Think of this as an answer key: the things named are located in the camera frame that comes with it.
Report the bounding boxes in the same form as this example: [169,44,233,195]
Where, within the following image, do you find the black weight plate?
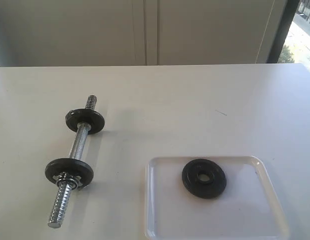
[65,108,105,135]
[45,158,94,188]
[182,158,227,199]

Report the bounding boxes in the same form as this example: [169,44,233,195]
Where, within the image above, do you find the chrome star lock nut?
[53,172,82,190]

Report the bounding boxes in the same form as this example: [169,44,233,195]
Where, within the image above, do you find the white plastic tray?
[145,156,290,240]

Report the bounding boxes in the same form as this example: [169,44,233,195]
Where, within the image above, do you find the black window frame post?
[266,0,300,64]

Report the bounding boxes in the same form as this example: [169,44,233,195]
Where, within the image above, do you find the white cabinet doors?
[0,0,286,67]

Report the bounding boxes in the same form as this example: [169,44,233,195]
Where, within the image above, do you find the chrome threaded dumbbell bar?
[48,95,97,229]

